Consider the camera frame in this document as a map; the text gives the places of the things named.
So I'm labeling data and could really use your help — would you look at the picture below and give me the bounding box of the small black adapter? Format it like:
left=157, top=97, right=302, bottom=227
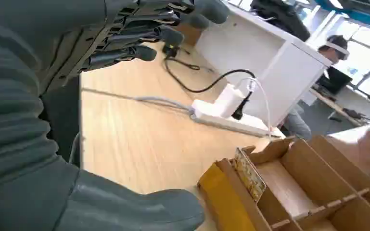
left=162, top=44, right=181, bottom=60

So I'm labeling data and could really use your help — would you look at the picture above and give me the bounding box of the grey power strip cable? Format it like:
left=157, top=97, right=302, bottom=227
left=82, top=88, right=195, bottom=114

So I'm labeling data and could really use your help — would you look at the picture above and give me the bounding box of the blue ceiling beam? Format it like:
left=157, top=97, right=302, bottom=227
left=315, top=0, right=370, bottom=32

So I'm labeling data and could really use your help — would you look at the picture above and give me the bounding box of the black power plug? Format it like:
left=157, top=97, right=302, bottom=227
left=231, top=91, right=253, bottom=121

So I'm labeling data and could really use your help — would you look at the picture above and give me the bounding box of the black cable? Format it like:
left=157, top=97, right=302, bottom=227
left=163, top=57, right=256, bottom=94

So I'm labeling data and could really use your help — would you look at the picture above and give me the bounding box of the card with yellow print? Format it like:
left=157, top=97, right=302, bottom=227
left=232, top=147, right=268, bottom=203

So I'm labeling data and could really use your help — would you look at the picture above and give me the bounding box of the black monitor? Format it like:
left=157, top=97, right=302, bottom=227
left=317, top=66, right=353, bottom=96

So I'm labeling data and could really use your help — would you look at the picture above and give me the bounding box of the black bag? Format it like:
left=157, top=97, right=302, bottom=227
left=250, top=0, right=312, bottom=42

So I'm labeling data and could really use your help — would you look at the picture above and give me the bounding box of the person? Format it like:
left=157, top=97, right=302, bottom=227
left=281, top=34, right=350, bottom=141

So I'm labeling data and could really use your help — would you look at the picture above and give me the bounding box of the wooden card box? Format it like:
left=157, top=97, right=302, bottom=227
left=197, top=135, right=370, bottom=231

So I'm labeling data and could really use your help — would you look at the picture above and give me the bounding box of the white desk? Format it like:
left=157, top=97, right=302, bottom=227
left=195, top=1, right=332, bottom=128

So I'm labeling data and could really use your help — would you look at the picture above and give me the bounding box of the white power strip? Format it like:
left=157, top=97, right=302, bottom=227
left=189, top=99, right=286, bottom=139

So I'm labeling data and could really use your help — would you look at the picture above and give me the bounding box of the ribbed grey left arm sleeve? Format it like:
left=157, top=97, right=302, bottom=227
left=0, top=19, right=80, bottom=231

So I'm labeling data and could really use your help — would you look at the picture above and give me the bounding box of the white power adapter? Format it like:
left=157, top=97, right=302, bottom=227
left=215, top=83, right=248, bottom=119

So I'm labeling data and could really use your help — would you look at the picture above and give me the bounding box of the plain yellow card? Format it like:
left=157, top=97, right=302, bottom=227
left=199, top=162, right=257, bottom=231

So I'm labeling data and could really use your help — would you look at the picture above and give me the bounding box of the white headset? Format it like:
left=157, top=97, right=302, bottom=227
left=325, top=40, right=350, bottom=61

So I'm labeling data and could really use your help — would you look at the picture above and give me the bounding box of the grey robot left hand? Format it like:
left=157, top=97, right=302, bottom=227
left=0, top=0, right=230, bottom=231

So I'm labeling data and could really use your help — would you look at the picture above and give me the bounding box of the wooden desk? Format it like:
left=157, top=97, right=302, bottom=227
left=309, top=88, right=365, bottom=127

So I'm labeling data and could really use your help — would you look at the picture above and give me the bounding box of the white cable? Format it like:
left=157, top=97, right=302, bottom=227
left=235, top=77, right=273, bottom=138

